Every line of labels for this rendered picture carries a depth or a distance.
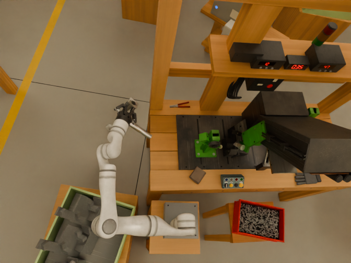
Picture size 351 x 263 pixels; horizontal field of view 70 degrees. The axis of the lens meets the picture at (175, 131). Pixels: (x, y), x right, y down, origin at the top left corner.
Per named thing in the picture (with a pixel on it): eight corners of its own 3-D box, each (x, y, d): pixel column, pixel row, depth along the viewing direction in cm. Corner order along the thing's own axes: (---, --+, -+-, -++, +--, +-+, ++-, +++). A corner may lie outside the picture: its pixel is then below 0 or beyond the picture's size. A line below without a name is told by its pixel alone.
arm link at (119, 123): (105, 125, 126) (101, 134, 122) (118, 115, 119) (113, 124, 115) (120, 135, 130) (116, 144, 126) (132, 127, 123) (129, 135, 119)
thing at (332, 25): (332, 36, 127) (339, 29, 123) (324, 35, 127) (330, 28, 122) (330, 28, 129) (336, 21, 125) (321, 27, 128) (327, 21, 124)
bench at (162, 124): (287, 201, 267) (352, 186, 186) (146, 206, 245) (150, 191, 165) (275, 140, 293) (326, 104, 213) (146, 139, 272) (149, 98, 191)
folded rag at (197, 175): (196, 166, 174) (197, 165, 171) (206, 172, 173) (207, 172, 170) (188, 177, 170) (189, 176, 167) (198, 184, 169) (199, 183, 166)
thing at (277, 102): (281, 135, 192) (309, 116, 161) (244, 135, 188) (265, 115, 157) (277, 114, 199) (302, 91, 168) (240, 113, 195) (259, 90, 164)
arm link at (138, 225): (88, 236, 105) (143, 235, 118) (95, 239, 97) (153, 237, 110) (91, 213, 108) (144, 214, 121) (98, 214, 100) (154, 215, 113)
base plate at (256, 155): (323, 168, 189) (325, 167, 187) (178, 170, 173) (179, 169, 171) (309, 118, 205) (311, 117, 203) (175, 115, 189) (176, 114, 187)
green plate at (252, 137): (254, 150, 168) (277, 139, 150) (244, 149, 165) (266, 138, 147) (251, 134, 172) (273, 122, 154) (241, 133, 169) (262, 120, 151)
